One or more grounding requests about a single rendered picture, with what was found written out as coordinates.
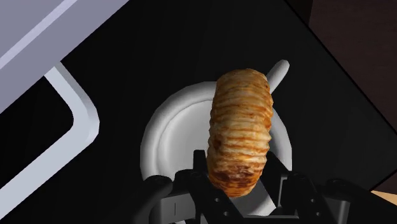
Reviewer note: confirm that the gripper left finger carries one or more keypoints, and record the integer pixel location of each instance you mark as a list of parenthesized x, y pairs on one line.
[(198, 189)]

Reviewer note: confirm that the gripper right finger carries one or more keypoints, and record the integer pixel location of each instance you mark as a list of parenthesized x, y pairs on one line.
[(297, 192)]

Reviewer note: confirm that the golden brown ridged bread roll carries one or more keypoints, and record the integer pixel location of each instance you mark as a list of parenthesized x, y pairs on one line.
[(240, 130)]

